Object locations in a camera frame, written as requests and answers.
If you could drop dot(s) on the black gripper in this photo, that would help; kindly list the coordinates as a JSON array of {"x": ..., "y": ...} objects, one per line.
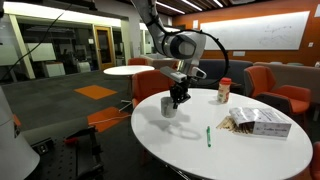
[{"x": 179, "y": 92}]

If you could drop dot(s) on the white ceramic mug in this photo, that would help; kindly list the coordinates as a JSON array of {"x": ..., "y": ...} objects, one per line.
[{"x": 167, "y": 109}]

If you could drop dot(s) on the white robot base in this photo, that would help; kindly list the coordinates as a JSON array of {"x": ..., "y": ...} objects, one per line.
[{"x": 17, "y": 159}]

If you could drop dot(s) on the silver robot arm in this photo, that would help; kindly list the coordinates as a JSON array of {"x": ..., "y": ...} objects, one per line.
[{"x": 186, "y": 45}]

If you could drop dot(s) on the orange chair behind main table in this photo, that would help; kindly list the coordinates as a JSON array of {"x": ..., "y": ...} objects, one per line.
[{"x": 148, "y": 83}]

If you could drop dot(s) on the dark blue sofa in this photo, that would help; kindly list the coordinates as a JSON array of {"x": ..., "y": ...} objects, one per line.
[{"x": 217, "y": 68}]

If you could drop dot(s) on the creamer bottle with red lid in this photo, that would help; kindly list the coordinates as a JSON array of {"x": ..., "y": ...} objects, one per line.
[{"x": 224, "y": 90}]

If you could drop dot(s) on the green marker pen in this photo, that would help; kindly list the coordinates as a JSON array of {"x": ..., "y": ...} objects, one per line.
[{"x": 208, "y": 133}]

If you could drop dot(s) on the round white main table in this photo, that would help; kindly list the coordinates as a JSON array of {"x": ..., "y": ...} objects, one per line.
[{"x": 181, "y": 141}]

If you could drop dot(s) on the round white far table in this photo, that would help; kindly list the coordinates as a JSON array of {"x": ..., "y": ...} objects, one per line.
[{"x": 127, "y": 70}]

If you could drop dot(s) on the wooden stir sticks pile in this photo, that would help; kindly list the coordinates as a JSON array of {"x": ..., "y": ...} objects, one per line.
[{"x": 229, "y": 124}]

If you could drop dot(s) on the orange chair at right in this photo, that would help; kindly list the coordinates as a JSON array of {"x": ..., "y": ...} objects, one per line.
[{"x": 260, "y": 84}]

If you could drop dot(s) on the white box of stir sticks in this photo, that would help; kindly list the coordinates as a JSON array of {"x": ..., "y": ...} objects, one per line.
[{"x": 260, "y": 121}]

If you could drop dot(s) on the wooden door with glass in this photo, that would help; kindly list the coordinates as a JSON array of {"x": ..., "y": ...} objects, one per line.
[{"x": 104, "y": 47}]

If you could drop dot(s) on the orange chair at bottom left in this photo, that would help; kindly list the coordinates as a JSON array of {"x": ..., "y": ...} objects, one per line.
[{"x": 315, "y": 163}]

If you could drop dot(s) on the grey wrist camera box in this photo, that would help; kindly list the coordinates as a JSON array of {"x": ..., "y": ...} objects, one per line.
[{"x": 173, "y": 74}]

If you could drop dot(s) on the white wall whiteboard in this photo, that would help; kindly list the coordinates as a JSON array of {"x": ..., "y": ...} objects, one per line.
[{"x": 272, "y": 32}]

